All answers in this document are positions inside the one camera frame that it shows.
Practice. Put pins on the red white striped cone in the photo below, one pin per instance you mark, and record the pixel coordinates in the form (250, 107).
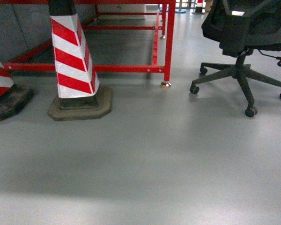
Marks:
(80, 96)

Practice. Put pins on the red white traffic cone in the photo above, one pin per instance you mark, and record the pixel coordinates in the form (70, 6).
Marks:
(198, 8)

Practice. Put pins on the black office chair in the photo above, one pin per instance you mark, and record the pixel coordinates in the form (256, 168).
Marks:
(240, 27)

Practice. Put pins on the left red white cone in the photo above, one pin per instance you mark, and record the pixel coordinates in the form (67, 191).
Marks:
(13, 97)

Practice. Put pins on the red metal table frame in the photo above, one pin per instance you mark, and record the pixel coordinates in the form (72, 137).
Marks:
(164, 22)

